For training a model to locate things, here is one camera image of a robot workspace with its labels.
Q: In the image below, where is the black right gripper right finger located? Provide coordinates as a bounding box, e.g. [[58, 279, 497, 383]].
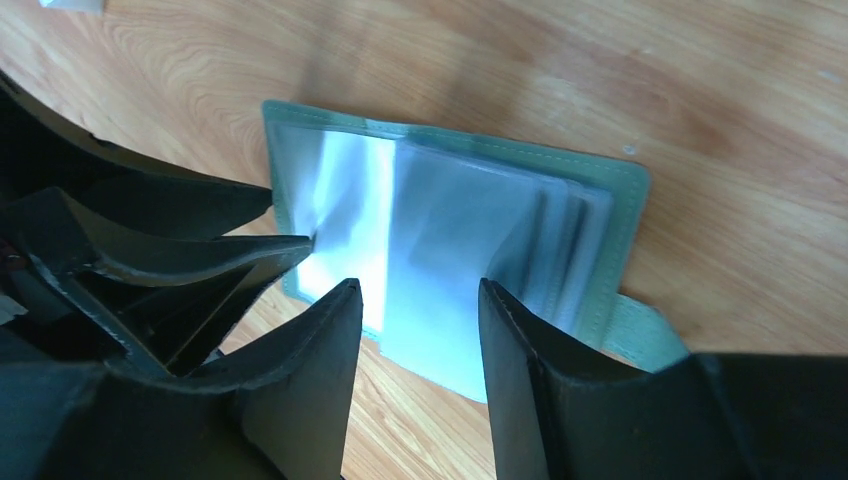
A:
[[479, 279, 847, 479]]

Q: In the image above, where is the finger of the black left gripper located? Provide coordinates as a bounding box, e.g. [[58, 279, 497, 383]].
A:
[[1, 188, 312, 377], [1, 75, 272, 240]]

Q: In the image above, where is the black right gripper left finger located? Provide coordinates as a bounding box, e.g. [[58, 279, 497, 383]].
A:
[[1, 278, 363, 479]]

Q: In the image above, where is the teal leather card holder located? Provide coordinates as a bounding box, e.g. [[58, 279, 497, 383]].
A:
[[262, 100, 687, 402]]

